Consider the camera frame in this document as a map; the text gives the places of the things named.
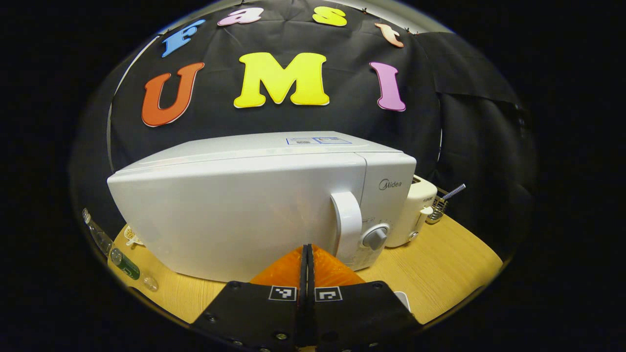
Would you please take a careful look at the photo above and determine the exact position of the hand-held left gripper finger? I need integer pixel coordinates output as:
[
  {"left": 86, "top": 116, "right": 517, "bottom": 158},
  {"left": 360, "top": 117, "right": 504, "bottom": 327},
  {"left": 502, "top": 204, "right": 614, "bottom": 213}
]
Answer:
[
  {"left": 190, "top": 244, "right": 309, "bottom": 352},
  {"left": 307, "top": 244, "right": 423, "bottom": 352}
]

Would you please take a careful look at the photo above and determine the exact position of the white microwave oven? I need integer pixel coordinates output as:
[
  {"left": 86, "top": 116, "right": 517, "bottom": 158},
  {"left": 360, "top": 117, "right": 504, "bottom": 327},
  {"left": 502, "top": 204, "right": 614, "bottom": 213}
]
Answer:
[{"left": 107, "top": 131, "right": 418, "bottom": 284}]

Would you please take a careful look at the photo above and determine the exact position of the white dish with green food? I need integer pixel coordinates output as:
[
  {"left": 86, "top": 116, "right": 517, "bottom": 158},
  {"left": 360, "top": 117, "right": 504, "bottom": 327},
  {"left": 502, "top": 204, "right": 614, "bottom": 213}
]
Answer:
[{"left": 123, "top": 224, "right": 146, "bottom": 247}]

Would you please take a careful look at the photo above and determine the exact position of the cream toaster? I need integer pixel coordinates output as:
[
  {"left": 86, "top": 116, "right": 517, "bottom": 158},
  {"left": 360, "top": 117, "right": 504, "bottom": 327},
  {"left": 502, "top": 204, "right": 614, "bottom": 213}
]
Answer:
[{"left": 385, "top": 175, "right": 439, "bottom": 248}]

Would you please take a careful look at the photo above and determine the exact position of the metal mesh utensil holder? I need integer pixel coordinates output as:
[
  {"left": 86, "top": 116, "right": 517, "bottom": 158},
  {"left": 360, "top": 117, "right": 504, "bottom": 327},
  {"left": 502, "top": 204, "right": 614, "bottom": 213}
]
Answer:
[{"left": 425, "top": 188, "right": 449, "bottom": 225}]

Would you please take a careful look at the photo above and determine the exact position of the clear plastic water bottle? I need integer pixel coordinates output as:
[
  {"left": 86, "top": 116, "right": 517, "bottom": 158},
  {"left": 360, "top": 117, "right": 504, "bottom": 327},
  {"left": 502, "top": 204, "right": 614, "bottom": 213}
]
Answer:
[{"left": 82, "top": 207, "right": 160, "bottom": 293}]

